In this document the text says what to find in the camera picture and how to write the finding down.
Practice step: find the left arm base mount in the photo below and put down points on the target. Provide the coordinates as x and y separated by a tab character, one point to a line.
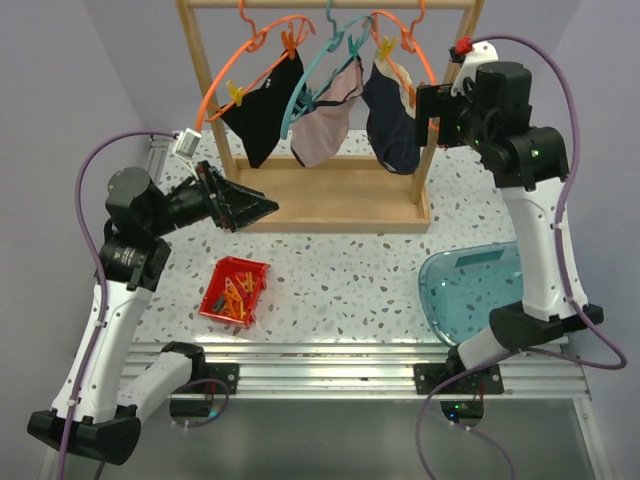
215	372

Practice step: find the teal clip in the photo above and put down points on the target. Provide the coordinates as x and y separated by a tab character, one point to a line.
353	47
304	102

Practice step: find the red bin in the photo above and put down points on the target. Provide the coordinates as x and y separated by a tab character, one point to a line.
228	266

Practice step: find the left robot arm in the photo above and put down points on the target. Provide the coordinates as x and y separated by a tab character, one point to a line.
93	416

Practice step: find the wooden clothes rack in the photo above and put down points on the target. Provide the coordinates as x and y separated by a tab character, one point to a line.
351	191

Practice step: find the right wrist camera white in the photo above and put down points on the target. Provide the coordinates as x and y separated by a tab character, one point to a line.
469	56

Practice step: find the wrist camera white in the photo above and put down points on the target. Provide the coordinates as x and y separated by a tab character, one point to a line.
469	56
186	143

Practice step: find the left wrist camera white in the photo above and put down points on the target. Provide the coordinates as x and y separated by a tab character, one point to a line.
186	143

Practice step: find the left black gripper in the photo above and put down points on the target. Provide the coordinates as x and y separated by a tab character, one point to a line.
233	204

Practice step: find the blue transparent tray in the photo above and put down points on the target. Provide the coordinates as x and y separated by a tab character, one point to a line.
459	288

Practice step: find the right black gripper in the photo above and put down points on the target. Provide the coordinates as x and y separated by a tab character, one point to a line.
437	101

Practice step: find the black underwear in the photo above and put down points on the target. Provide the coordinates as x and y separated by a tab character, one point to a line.
258	119

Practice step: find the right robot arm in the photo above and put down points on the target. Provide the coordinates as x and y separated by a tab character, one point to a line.
490	113

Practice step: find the teal clip upper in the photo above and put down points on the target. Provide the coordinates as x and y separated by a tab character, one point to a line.
353	47

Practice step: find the pink underwear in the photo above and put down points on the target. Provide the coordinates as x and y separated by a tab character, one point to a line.
318	135

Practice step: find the teal clip lower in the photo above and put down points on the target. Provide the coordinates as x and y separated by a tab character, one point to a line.
304	102

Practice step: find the yellow clip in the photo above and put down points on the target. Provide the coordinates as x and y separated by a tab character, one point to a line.
236	92
385	47

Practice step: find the orange hanger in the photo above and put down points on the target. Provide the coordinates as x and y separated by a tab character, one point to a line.
407	41
299	24

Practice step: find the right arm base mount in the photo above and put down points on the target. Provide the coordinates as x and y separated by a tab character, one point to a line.
453	378

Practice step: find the orange clip on left hanger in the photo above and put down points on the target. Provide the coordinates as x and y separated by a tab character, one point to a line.
289	43

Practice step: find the navy underwear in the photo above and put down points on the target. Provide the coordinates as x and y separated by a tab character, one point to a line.
390	123

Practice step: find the teal hanger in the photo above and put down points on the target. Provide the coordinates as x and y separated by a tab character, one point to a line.
359	28

